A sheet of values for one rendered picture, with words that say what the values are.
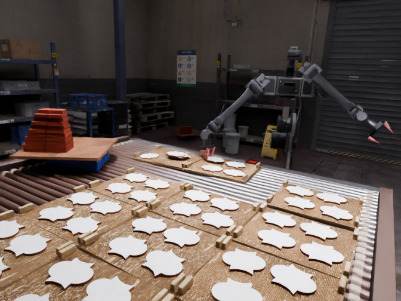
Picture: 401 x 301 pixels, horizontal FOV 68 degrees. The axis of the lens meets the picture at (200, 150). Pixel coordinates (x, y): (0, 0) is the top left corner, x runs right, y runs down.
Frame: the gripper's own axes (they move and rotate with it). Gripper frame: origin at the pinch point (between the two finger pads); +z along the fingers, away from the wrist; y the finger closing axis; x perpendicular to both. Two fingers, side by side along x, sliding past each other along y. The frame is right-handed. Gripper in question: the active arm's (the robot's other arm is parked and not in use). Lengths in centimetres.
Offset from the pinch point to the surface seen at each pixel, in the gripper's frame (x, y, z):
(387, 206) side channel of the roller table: 106, 21, 20
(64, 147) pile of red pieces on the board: -61, 68, -22
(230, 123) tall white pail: -168, -438, 19
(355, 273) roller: 94, 81, 22
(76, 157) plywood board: -49, 71, -16
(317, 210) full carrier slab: 77, 42, 17
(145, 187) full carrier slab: -6, 64, 2
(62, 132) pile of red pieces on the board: -59, 68, -30
